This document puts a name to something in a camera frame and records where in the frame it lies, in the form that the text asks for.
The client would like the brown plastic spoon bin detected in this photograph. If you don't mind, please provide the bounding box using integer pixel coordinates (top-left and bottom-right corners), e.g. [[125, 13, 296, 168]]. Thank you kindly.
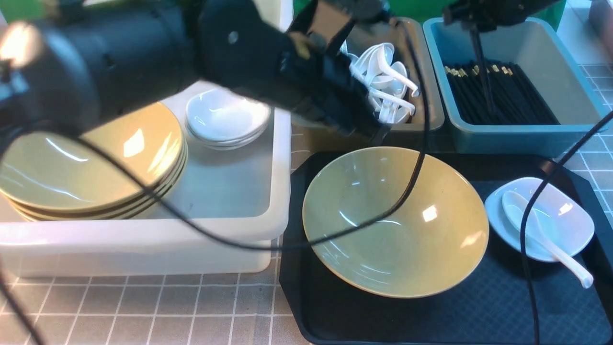
[[291, 18, 445, 154]]

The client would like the stack of white dishes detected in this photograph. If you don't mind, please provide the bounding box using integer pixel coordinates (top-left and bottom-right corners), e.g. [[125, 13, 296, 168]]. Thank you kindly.
[[184, 88, 272, 150]]

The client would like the white plastic dish tub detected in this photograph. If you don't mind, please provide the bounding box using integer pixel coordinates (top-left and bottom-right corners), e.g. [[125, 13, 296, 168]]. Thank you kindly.
[[1, 83, 291, 278]]

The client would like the pile of white spoons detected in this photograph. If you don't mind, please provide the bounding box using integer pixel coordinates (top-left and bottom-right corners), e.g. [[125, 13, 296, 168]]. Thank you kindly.
[[340, 42, 420, 124]]

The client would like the white ceramic soup spoon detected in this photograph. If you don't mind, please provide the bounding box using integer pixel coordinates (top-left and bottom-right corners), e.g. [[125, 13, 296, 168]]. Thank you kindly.
[[502, 191, 594, 289]]

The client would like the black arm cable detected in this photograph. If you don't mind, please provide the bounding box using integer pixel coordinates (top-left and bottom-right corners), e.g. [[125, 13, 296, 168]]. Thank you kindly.
[[0, 19, 429, 345], [520, 110, 613, 345]]

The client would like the pile of black chopsticks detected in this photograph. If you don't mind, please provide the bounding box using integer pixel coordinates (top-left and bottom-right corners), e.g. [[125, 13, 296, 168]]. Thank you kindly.
[[444, 59, 560, 126]]

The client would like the dark green chopstick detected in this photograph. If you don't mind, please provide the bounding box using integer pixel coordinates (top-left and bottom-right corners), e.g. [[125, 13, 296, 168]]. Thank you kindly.
[[469, 25, 496, 116]]

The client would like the teal plastic chopstick bin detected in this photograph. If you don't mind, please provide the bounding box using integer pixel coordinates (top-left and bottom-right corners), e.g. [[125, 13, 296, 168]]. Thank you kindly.
[[423, 17, 608, 158]]

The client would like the white square sauce dish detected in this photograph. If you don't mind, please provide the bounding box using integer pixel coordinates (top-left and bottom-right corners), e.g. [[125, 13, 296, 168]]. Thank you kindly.
[[484, 177, 595, 257]]

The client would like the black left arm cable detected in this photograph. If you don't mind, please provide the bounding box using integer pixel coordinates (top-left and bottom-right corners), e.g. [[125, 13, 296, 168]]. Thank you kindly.
[[0, 19, 429, 345]]

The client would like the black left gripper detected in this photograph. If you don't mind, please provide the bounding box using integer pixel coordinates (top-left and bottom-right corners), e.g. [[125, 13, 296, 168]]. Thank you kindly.
[[270, 0, 390, 144]]

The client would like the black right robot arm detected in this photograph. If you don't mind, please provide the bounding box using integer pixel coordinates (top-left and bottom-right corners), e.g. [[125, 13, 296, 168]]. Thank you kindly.
[[442, 0, 558, 26]]

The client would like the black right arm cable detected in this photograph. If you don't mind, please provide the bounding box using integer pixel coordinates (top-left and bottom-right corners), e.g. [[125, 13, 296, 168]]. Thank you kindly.
[[520, 110, 613, 345]]

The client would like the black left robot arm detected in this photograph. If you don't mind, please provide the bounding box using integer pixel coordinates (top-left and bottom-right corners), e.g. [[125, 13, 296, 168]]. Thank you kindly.
[[1, 0, 390, 145]]

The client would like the yellow noodle bowl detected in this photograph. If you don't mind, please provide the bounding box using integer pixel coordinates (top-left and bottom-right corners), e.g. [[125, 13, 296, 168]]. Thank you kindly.
[[302, 147, 489, 299]]

